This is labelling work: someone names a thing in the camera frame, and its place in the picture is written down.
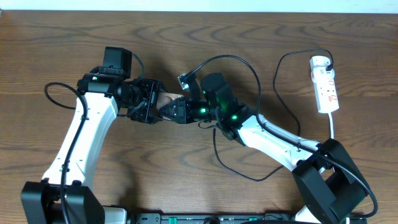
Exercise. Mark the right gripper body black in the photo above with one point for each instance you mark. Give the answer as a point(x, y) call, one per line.
point(188, 110)

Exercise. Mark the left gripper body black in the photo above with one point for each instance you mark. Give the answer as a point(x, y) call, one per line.
point(140, 108)

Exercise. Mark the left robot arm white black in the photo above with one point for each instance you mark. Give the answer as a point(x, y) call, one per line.
point(65, 193)

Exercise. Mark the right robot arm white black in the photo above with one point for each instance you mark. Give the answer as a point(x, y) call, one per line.
point(330, 183)

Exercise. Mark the white power strip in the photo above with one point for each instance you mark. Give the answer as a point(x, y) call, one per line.
point(324, 84)

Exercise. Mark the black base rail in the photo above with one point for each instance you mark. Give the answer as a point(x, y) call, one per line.
point(156, 218)

